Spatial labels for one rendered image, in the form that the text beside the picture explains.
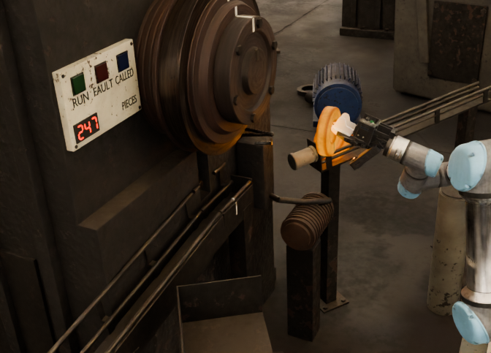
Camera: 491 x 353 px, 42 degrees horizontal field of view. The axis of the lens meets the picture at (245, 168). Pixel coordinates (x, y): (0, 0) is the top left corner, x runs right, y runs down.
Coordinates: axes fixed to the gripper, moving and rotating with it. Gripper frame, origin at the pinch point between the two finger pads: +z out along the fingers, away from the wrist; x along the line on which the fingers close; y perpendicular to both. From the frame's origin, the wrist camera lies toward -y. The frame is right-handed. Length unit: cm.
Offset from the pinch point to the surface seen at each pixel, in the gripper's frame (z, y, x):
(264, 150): 14.6, -11.2, 11.1
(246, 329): -11, -23, 69
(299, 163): 6.2, -20.0, -4.9
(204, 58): 24, 28, 48
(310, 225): -6.5, -32.9, 6.7
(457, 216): -48, -26, -27
